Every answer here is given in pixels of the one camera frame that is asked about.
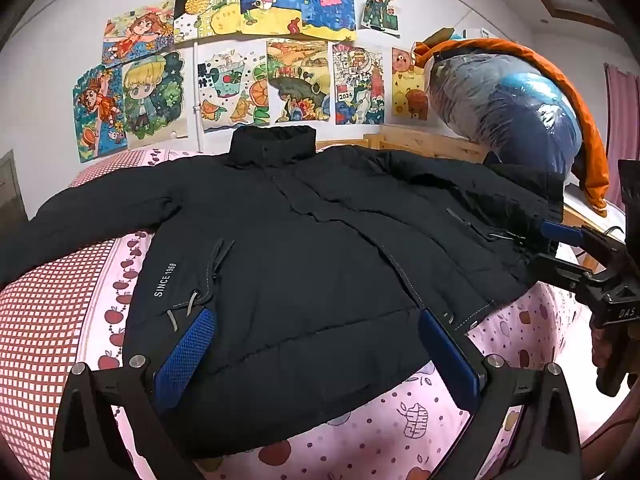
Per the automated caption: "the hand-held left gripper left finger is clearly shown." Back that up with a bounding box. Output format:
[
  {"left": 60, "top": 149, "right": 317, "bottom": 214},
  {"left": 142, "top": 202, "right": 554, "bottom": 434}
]
[{"left": 52, "top": 307, "right": 218, "bottom": 480}]

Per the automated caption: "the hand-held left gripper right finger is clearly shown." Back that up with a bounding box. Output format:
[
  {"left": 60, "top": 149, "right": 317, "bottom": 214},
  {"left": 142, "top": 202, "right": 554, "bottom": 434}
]
[{"left": 417, "top": 309, "right": 584, "bottom": 480}]

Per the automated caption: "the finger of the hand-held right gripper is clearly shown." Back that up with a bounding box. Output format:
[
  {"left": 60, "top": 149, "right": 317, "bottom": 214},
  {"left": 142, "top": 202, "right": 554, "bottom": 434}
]
[
  {"left": 530, "top": 254, "right": 598, "bottom": 306},
  {"left": 540, "top": 218, "right": 627, "bottom": 274}
]

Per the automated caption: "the black padded jacket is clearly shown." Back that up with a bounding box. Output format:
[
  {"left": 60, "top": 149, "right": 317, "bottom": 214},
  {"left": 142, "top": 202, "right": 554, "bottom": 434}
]
[{"left": 0, "top": 125, "right": 566, "bottom": 461}]

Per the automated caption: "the person's right hand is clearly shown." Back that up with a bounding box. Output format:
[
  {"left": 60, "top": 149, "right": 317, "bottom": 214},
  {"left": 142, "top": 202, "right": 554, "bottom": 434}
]
[{"left": 590, "top": 312, "right": 621, "bottom": 386}]

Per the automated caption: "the pink apple print bed sheet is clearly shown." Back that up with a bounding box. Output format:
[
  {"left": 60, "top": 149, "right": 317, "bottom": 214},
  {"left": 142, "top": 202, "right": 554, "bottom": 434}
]
[{"left": 65, "top": 142, "right": 618, "bottom": 480}]

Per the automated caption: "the pink curtain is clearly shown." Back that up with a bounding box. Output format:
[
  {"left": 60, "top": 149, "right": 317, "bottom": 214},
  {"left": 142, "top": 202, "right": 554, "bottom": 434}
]
[{"left": 604, "top": 62, "right": 640, "bottom": 166}]

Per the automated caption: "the red checked blanket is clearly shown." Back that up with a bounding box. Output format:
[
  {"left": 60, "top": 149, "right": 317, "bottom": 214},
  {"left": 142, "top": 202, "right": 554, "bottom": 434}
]
[{"left": 0, "top": 149, "right": 163, "bottom": 480}]

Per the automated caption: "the yellow bear drawing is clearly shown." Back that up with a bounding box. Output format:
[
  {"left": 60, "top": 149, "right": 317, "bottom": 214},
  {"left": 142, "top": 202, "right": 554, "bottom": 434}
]
[{"left": 391, "top": 46, "right": 432, "bottom": 122}]

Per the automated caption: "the grey door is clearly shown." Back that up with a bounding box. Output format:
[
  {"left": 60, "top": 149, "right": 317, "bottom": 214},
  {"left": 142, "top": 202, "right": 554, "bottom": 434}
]
[{"left": 0, "top": 150, "right": 29, "bottom": 222}]

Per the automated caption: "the city buildings drawing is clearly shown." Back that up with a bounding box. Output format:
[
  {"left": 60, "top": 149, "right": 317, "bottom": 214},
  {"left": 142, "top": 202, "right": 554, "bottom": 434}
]
[{"left": 331, "top": 41, "right": 387, "bottom": 127}]

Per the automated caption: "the blond boy drawing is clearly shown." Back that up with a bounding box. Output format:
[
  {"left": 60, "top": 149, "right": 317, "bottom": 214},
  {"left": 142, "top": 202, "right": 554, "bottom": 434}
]
[{"left": 121, "top": 51, "right": 189, "bottom": 150}]

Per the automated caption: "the orange dress girl drawing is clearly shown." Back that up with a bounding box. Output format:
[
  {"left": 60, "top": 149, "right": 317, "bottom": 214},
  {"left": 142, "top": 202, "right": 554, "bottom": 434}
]
[{"left": 72, "top": 64, "right": 129, "bottom": 164}]

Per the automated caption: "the turtles and oranges drawing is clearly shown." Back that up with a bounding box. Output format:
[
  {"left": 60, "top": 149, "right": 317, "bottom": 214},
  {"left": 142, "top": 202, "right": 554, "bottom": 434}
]
[{"left": 196, "top": 49, "right": 272, "bottom": 134}]

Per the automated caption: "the red-haired character drawing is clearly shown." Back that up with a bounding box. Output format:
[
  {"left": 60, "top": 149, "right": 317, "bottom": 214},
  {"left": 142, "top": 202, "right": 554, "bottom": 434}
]
[{"left": 353, "top": 0, "right": 402, "bottom": 32}]

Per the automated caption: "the colourful landscape drawing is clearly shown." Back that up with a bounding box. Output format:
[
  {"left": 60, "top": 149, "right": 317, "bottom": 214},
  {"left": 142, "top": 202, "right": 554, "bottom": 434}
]
[{"left": 266, "top": 36, "right": 334, "bottom": 124}]

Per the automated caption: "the pink jellyfish drawing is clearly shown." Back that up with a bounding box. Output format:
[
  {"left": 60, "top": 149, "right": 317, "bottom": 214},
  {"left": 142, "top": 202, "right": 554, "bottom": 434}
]
[{"left": 298, "top": 0, "right": 358, "bottom": 42}]

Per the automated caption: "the orange-haired girl drawing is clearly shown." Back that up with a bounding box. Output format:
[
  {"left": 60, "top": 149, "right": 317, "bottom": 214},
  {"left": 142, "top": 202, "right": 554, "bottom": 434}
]
[{"left": 101, "top": 1, "right": 177, "bottom": 65}]

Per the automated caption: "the pineapple drawing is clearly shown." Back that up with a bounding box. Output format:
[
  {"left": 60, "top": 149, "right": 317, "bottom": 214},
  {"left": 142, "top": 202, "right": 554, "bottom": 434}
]
[{"left": 174, "top": 0, "right": 242, "bottom": 44}]

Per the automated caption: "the fish drawing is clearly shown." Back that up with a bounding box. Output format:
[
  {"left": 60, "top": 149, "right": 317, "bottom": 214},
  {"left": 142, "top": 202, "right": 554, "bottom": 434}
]
[{"left": 238, "top": 0, "right": 302, "bottom": 37}]

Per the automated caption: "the wooden bed frame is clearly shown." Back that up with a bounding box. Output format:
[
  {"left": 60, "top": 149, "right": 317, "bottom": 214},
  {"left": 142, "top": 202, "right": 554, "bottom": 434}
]
[{"left": 315, "top": 132, "right": 626, "bottom": 273}]

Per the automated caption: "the white wall pipe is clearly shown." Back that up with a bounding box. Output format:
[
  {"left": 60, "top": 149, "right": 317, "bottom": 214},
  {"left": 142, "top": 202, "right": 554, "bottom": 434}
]
[{"left": 192, "top": 42, "right": 207, "bottom": 153}]

